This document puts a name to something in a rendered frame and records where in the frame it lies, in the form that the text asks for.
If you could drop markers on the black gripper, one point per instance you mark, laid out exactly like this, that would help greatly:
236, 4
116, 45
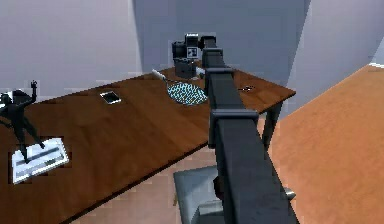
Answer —
183, 60

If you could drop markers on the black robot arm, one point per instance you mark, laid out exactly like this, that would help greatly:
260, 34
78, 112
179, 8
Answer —
240, 146

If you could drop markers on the small black keys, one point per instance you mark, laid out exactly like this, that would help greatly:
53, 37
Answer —
246, 88

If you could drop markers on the white cell phone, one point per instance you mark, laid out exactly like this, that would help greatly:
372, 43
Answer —
110, 97

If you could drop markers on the brown wooden table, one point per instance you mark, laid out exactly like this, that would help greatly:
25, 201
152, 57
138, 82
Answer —
110, 133

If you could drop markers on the black figure statue white base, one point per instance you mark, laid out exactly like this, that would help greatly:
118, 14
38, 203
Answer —
23, 133

